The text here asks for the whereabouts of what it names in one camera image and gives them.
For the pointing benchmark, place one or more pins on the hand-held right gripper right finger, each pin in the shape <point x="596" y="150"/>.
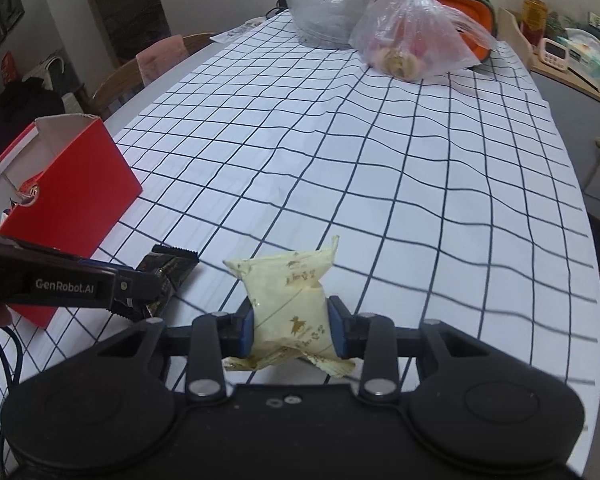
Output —
<point x="341" y="327"/>

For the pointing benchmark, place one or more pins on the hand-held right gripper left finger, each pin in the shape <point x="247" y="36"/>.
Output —
<point x="247" y="332"/>

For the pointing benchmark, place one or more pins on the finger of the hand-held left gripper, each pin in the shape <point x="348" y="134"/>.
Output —
<point x="105" y="264"/>
<point x="137" y="287"/>

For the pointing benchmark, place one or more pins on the black snack packet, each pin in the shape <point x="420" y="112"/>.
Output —
<point x="172" y="267"/>

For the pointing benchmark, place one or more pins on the cream snack packet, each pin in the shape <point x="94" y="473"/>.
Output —
<point x="285" y="300"/>

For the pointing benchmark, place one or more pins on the red cardboard box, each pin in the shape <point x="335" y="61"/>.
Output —
<point x="75" y="195"/>

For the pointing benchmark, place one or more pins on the clear plastic bag with snacks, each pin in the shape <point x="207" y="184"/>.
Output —
<point x="410" y="35"/>

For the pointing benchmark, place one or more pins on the checkered tablecloth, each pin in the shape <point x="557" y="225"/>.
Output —
<point x="330" y="160"/>

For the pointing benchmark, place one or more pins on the black jacket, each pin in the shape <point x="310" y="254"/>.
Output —
<point x="20" y="115"/>

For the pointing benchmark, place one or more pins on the wooden chair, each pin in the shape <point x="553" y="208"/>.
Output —
<point x="115" y="90"/>

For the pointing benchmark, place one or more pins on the pink cloth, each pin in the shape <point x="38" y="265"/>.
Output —
<point x="160" y="60"/>

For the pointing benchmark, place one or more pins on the red paper bag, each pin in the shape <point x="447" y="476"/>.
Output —
<point x="9" y="66"/>

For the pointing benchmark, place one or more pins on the paper leaflet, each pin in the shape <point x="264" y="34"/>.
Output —
<point x="235" y="31"/>

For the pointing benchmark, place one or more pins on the grey clear plastic bag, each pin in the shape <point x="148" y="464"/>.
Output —
<point x="325" y="15"/>

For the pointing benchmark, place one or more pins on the grey drawer cabinet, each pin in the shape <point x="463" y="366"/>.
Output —
<point x="580" y="125"/>

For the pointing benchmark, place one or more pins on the orange container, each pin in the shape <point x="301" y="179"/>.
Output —
<point x="475" y="20"/>

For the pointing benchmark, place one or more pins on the white kitchen timer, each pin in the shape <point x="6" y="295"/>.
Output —
<point x="554" y="52"/>

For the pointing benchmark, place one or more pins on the yellow liquid bottle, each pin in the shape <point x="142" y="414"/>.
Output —
<point x="534" y="15"/>

